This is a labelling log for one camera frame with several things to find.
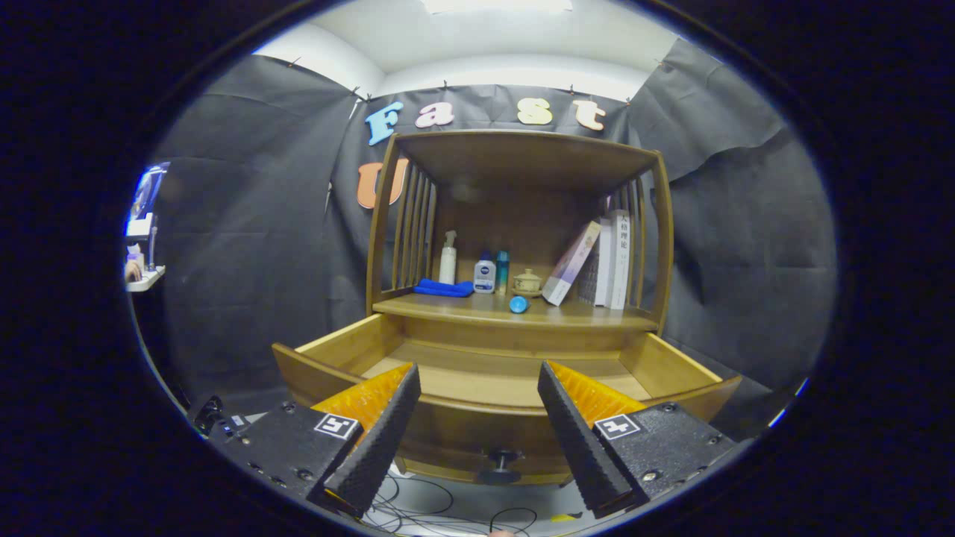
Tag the beige lidded teacup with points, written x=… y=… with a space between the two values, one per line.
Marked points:
x=527 y=283

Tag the small white shelf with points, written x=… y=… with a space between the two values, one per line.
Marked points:
x=145 y=280

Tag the black floor device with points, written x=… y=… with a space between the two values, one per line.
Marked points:
x=209 y=414

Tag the wooden drawer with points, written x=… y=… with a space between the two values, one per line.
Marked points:
x=470 y=436

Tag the wooden cabinet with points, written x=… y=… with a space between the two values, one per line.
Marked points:
x=522 y=160

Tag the white pump bottle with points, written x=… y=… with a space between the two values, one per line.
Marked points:
x=448 y=261

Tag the blue folded cloth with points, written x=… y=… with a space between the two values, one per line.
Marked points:
x=445 y=288

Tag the white bottle with blue cap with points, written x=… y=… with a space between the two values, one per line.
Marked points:
x=485 y=277

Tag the purple and white book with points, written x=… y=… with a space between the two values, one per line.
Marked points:
x=571 y=262

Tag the slim teal bottle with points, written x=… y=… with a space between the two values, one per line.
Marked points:
x=502 y=272

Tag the grey patterned book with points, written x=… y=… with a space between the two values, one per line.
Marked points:
x=597 y=268

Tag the black round drawer knob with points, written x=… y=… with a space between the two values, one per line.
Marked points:
x=500 y=466

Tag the blue and white tube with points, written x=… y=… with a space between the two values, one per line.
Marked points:
x=518 y=304

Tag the wooden countertop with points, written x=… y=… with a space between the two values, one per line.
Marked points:
x=462 y=307

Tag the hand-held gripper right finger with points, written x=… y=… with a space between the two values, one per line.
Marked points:
x=574 y=440

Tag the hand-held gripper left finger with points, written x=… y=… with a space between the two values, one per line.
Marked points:
x=380 y=440

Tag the computer monitor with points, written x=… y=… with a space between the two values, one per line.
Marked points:
x=145 y=190

